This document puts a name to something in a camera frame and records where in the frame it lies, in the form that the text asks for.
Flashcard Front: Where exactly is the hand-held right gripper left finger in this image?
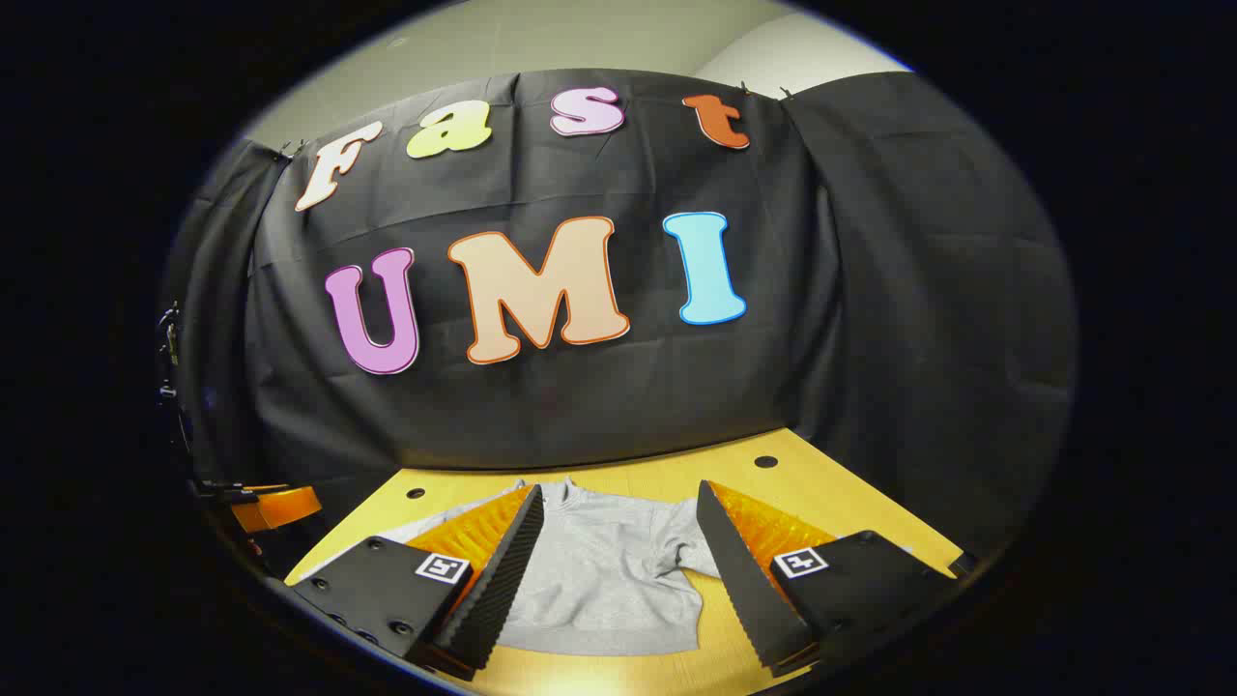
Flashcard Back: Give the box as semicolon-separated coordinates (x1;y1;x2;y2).
288;483;547;682

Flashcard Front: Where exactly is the grey sweatshirt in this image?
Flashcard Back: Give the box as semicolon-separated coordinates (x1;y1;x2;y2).
372;476;724;658

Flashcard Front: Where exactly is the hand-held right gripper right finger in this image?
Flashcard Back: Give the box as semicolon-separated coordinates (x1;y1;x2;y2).
696;479;979;678

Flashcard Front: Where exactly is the black backdrop cloth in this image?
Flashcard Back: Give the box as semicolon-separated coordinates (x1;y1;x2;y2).
164;68;1079;562

